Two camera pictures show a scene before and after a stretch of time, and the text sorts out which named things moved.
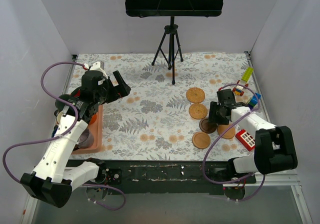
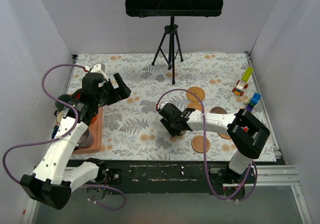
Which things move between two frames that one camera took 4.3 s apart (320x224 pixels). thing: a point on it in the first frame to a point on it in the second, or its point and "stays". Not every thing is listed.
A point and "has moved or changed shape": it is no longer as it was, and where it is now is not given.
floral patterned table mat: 166,115 stays
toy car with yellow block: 240,90 stays
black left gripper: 113,89 stays
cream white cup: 59,116 stays
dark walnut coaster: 206,127 has moved or changed shape
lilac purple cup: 86,139 stays
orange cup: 93,119 stays
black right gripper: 213,112 to 171,122
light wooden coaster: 201,140 has moved or changed shape
